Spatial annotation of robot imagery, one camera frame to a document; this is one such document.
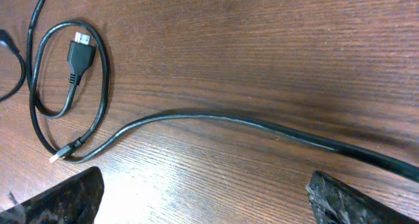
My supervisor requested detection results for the black USB cable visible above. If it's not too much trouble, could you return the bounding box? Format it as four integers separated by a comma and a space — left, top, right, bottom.
26, 0, 419, 184
28, 20, 111, 164
0, 29, 27, 103

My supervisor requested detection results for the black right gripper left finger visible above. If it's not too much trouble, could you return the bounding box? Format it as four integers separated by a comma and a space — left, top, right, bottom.
1, 166, 104, 223

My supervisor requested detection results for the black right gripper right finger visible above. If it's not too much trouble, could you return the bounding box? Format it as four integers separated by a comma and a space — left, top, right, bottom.
306, 170, 418, 224

